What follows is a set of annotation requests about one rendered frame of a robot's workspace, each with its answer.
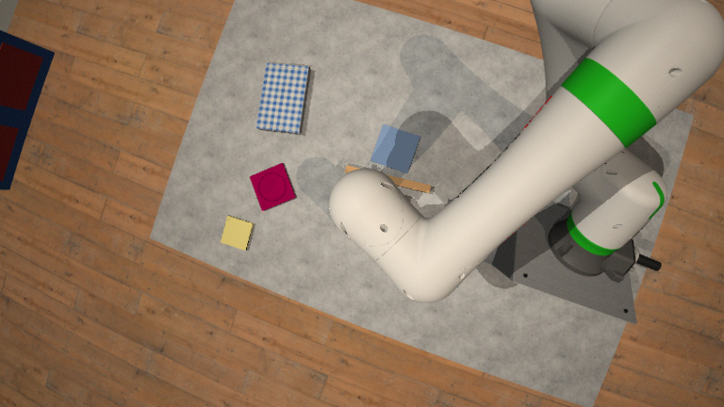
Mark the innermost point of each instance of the yellow square sticky note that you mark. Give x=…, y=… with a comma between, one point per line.
x=237, y=233

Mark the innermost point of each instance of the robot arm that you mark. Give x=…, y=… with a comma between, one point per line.
x=649, y=56

